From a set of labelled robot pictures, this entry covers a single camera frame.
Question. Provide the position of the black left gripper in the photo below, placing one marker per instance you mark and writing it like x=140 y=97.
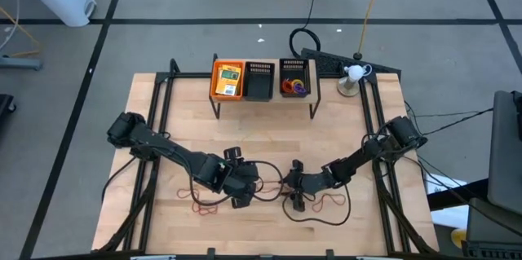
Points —
x=234 y=178

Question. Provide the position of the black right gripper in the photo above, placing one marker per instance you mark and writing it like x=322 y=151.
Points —
x=310 y=180

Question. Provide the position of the red rubber band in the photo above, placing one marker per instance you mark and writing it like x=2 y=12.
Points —
x=208 y=213
x=322 y=200
x=271 y=190

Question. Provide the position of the orange slotted plastic basket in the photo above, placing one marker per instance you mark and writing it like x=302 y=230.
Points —
x=213 y=89

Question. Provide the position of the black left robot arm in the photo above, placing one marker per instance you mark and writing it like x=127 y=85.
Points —
x=163 y=148

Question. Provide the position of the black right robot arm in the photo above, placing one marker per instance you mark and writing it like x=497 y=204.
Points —
x=367 y=154

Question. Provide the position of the wooden shelf riser black legs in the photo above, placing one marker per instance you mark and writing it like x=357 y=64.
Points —
x=295 y=100

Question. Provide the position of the black slotted plastic basket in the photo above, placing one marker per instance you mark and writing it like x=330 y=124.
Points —
x=285 y=73
x=257 y=86

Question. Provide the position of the white bulb lamp brass base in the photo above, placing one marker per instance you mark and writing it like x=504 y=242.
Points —
x=354 y=73

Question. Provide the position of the white paper sheet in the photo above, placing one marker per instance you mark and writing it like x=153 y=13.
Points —
x=438 y=182

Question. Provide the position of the small yellow object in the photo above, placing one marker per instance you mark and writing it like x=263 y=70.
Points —
x=458 y=236

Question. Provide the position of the black equipment box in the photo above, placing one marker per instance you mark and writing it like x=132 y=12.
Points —
x=489 y=231

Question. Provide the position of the grey computer case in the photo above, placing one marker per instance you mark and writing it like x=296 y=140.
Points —
x=505 y=158

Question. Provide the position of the black floor object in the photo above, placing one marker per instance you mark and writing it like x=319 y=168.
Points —
x=5 y=109

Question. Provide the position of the grey stand foot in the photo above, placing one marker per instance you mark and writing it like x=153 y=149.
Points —
x=20 y=63

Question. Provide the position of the black aluminium rig frame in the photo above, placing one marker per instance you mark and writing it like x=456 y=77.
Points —
x=191 y=75

